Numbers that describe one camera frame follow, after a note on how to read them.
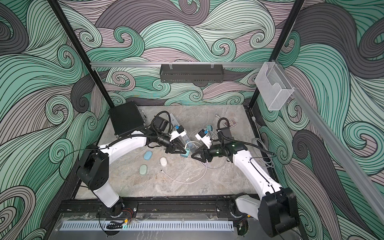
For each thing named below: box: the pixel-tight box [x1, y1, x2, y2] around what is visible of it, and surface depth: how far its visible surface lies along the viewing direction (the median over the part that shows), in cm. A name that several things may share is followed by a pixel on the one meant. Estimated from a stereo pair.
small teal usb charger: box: [206, 124, 214, 132], surface depth 106 cm
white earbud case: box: [160, 157, 168, 166], surface depth 90 cm
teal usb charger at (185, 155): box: [180, 148, 190, 158], surface depth 76 cm
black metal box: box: [109, 101, 146, 138], surface depth 109 cm
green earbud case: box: [139, 164, 148, 175], surface depth 87 cm
